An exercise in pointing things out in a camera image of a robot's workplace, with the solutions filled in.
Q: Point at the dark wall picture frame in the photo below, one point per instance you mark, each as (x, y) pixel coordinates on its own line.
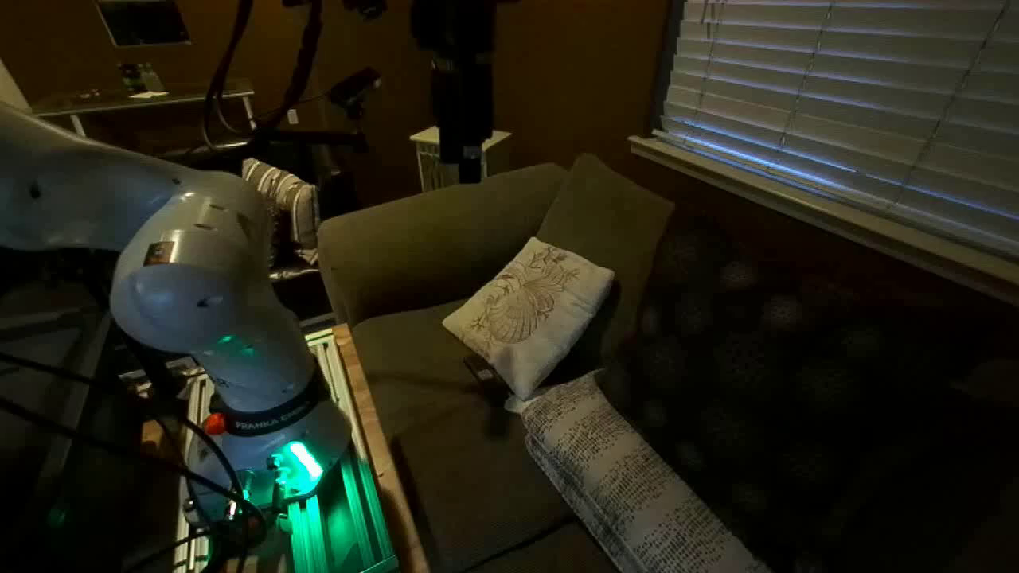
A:
(143, 19)

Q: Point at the white cabinet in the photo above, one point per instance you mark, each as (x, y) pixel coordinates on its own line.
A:
(426, 160)

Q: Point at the small desk device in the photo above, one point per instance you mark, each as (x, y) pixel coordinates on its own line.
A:
(140, 82)

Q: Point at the small white tag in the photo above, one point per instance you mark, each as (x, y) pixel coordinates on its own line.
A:
(518, 402)

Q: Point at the wooden robot mounting table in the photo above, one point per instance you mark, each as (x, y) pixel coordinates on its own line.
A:
(360, 423)

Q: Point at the black camera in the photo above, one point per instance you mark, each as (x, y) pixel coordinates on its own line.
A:
(356, 90)

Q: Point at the olive green couch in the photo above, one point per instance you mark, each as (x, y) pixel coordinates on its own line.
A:
(435, 243)

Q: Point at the white coral print pillow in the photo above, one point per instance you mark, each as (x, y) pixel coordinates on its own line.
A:
(530, 312)

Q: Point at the white window blinds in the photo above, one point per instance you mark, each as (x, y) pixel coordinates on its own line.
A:
(861, 98)

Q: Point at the black fuzzy blanket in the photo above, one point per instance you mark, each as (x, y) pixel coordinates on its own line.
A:
(808, 382)

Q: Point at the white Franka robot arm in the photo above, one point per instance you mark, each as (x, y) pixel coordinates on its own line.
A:
(203, 276)

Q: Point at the white window sill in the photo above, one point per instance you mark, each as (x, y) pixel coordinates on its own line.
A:
(816, 210)

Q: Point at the white knit throw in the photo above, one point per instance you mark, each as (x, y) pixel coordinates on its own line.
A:
(282, 196)

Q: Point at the small black device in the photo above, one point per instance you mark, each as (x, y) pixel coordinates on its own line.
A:
(481, 369)

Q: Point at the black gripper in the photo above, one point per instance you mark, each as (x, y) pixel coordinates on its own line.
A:
(463, 66)

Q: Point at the grey flat panel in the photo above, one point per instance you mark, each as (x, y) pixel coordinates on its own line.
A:
(41, 362)

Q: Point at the white grey knit pillow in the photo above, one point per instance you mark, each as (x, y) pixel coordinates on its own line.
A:
(625, 488)

